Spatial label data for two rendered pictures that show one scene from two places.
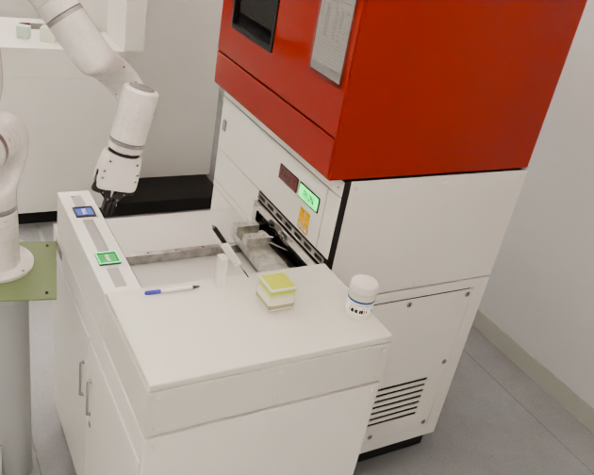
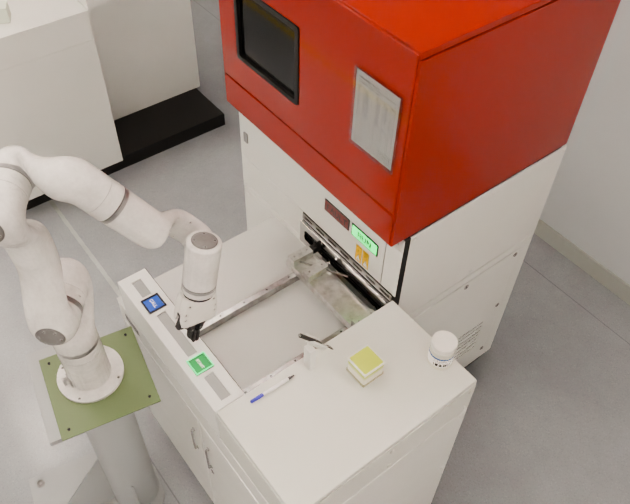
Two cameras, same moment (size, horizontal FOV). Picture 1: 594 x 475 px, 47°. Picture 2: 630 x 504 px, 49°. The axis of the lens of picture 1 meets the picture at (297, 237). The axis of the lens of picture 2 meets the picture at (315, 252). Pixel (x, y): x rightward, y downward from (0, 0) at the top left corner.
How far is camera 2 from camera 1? 0.84 m
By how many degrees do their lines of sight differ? 20
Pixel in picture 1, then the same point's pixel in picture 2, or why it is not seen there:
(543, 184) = not seen: hidden behind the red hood
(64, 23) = (119, 220)
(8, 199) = (91, 337)
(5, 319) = not seen: hidden behind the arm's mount
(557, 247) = (582, 140)
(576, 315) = (605, 203)
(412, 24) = (457, 100)
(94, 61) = (156, 241)
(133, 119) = (205, 274)
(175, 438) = not seen: outside the picture
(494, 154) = (536, 150)
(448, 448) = (503, 355)
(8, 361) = (123, 438)
